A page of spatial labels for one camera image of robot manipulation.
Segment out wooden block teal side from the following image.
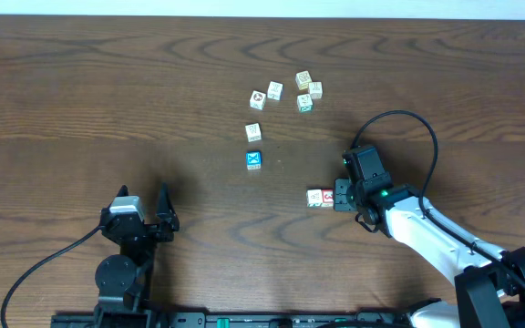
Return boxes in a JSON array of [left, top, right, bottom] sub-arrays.
[[306, 190, 323, 207]]

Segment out wooden block yellow edge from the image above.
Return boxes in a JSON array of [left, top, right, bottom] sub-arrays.
[[295, 70, 313, 90]]

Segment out black cable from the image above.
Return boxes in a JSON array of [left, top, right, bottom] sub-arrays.
[[1, 225, 104, 328], [350, 109, 525, 315]]

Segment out wooden block red picture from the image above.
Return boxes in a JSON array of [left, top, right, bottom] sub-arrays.
[[249, 90, 266, 110]]

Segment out blue letter block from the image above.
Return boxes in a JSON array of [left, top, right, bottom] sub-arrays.
[[246, 151, 262, 170]]

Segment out right black cable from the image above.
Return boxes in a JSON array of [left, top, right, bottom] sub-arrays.
[[350, 109, 525, 315]]

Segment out wooden block upper left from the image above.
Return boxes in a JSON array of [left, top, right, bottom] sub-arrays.
[[267, 81, 283, 101]]

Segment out wooden block near blue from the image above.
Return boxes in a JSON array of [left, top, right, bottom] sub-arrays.
[[245, 123, 262, 142]]

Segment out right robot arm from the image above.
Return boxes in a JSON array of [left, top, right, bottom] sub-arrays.
[[334, 146, 525, 327]]

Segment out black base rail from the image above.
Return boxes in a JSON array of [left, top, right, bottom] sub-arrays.
[[50, 310, 459, 328]]

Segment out wooden block upper right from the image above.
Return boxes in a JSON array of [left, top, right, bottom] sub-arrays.
[[308, 81, 324, 99]]

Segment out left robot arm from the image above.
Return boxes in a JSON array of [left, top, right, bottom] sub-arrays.
[[95, 184, 180, 313]]

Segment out left black cable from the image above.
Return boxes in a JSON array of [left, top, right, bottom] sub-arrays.
[[1, 225, 104, 328]]

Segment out wooden block red number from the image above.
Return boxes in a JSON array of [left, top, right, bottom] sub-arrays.
[[322, 190, 334, 208]]

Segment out wooden block teal letter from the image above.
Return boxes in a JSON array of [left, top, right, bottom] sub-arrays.
[[296, 94, 314, 113]]

